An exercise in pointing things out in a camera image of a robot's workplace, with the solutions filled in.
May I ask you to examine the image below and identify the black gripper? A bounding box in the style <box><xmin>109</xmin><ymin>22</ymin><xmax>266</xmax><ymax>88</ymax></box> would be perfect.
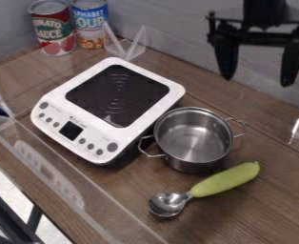
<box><xmin>206</xmin><ymin>0</ymin><xmax>299</xmax><ymax>87</ymax></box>

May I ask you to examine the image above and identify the silver steel pot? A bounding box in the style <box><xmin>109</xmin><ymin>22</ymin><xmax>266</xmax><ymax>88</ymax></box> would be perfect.
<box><xmin>139</xmin><ymin>107</ymin><xmax>246</xmax><ymax>173</ymax></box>

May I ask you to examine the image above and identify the white and black stove top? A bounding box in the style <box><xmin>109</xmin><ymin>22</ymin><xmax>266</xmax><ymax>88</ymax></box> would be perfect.
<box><xmin>31</xmin><ymin>57</ymin><xmax>186</xmax><ymax>165</ymax></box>

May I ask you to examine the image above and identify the alphabet soup can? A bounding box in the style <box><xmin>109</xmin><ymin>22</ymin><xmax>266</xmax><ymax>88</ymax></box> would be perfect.
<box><xmin>71</xmin><ymin>0</ymin><xmax>108</xmax><ymax>50</ymax></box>

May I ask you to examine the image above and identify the tomato sauce can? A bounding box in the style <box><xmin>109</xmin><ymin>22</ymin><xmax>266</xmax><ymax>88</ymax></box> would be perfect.
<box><xmin>28</xmin><ymin>0</ymin><xmax>76</xmax><ymax>56</ymax></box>

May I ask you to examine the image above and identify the clear acrylic front barrier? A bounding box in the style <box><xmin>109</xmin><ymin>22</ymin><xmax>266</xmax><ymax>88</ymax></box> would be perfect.
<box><xmin>0</xmin><ymin>94</ymin><xmax>168</xmax><ymax>244</ymax></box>

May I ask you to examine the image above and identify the clear acrylic corner bracket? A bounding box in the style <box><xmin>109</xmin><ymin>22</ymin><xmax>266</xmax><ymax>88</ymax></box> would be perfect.
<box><xmin>103</xmin><ymin>23</ymin><xmax>148</xmax><ymax>61</ymax></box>

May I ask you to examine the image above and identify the green handled ice cream scoop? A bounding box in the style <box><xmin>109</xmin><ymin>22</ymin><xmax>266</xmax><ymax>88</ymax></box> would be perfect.
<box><xmin>150</xmin><ymin>162</ymin><xmax>260</xmax><ymax>217</ymax></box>

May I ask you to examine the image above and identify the black table frame leg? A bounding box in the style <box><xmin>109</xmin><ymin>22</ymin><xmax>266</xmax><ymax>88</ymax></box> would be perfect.
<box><xmin>0</xmin><ymin>196</ymin><xmax>44</xmax><ymax>244</ymax></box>

